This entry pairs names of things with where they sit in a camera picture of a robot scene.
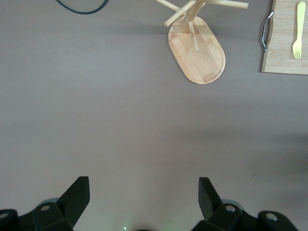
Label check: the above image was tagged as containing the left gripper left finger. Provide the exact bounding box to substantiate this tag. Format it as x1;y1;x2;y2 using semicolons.
33;176;91;231

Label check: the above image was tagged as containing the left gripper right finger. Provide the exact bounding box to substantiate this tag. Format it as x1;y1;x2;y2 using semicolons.
192;177;245;231

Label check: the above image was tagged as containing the wooden cup rack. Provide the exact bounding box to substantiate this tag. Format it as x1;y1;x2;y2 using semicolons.
156;0;249;85

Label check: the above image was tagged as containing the bamboo cutting board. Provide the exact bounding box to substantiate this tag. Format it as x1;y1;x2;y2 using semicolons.
261;0;308;76

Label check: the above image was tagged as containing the yellow plastic fork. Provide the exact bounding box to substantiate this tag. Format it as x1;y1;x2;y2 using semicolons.
292;1;306;60

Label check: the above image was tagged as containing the black looped cable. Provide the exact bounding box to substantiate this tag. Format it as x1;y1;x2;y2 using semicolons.
55;0;108;15

